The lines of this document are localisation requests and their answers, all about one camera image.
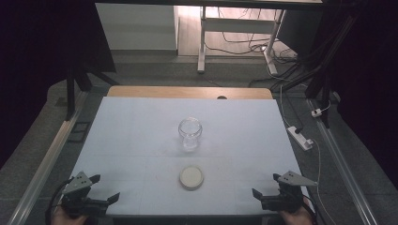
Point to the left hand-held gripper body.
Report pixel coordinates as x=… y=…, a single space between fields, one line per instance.
x=79 y=201

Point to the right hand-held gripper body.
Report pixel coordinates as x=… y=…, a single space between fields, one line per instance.
x=283 y=201

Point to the cream round jar lid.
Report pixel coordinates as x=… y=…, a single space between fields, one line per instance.
x=191 y=177

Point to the clear glass jar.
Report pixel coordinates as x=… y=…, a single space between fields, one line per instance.
x=190 y=136

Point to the person's right hand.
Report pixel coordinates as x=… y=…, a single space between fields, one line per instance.
x=295 y=218

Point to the person's left hand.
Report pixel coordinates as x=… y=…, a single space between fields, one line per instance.
x=67 y=219

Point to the white power strip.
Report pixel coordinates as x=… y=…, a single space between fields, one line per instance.
x=299 y=138

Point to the black plug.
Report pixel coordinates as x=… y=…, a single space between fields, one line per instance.
x=299 y=129

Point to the white table cover sheet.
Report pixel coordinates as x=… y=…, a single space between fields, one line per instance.
x=140 y=140

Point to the small white adapter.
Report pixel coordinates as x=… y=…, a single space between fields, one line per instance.
x=316 y=112

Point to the black metal stand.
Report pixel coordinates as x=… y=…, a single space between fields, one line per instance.
x=70 y=93
x=324 y=87

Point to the aluminium rail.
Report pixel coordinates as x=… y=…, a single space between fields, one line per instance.
x=344 y=168
x=43 y=168

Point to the black rectangular floor frame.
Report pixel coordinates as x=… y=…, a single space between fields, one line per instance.
x=78 y=132

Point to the white desk frame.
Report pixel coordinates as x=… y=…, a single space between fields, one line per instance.
x=237 y=25

